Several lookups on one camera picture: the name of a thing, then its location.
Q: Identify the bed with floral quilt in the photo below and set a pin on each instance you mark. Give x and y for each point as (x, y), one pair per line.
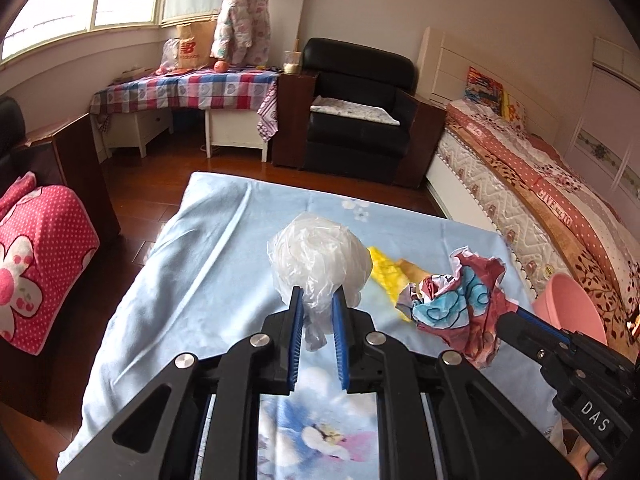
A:
(551, 220)

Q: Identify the black leather armchair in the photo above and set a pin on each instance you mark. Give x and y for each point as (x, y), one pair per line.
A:
(350, 72)

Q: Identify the yellow pillow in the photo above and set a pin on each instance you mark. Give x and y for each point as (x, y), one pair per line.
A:
(513, 112)

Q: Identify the pink polka dot cushion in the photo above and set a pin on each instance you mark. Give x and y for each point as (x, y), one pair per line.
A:
(47, 241)

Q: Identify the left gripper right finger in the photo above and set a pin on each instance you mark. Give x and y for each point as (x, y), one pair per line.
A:
(369, 361)

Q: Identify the checkered tablecloth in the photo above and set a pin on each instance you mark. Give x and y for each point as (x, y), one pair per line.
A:
(254, 90)

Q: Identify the red blue paper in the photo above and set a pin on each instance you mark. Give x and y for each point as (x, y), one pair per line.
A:
(462, 308)

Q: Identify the hanging floral jacket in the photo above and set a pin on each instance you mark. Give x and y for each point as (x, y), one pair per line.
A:
(242, 33)

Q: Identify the white wardrobe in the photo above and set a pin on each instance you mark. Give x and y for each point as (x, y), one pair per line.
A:
(599, 136)

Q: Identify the drink cup with straw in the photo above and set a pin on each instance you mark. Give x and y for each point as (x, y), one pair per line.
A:
(291, 62)

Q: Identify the white plastic bag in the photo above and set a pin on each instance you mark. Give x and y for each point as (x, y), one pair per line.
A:
(318, 256)

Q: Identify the right hand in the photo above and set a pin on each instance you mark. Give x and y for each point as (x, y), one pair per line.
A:
(565, 438)

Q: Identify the white side table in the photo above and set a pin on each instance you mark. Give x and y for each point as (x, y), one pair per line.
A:
(233, 129)

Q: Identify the brown wooden side cabinet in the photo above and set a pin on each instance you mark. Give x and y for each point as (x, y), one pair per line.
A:
(295, 94)

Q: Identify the orange fruit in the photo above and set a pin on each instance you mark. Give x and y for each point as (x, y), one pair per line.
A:
(221, 66)

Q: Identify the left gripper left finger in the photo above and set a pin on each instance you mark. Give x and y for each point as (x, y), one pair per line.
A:
(262, 363)

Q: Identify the white seat cushion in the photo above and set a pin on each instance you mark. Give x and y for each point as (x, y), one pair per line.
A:
(346, 109)

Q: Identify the white headboard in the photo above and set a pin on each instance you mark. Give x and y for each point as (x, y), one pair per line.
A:
(450, 68)

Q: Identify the colourful pillow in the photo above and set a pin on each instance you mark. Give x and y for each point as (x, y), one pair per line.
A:
(483, 89)

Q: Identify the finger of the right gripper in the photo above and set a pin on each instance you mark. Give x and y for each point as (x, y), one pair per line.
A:
(530, 335)

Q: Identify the pink trash bucket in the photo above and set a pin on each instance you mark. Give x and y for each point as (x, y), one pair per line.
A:
(564, 304)

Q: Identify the yellow foam net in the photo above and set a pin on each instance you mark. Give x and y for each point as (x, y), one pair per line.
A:
(394, 276)

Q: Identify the black chair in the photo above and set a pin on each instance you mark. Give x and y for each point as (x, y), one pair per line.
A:
(12, 132)

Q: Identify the window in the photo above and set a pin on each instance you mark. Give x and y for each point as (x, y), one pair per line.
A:
(85, 0)

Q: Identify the brown paper shopping bag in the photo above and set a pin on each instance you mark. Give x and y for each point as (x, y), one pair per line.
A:
(195, 41)

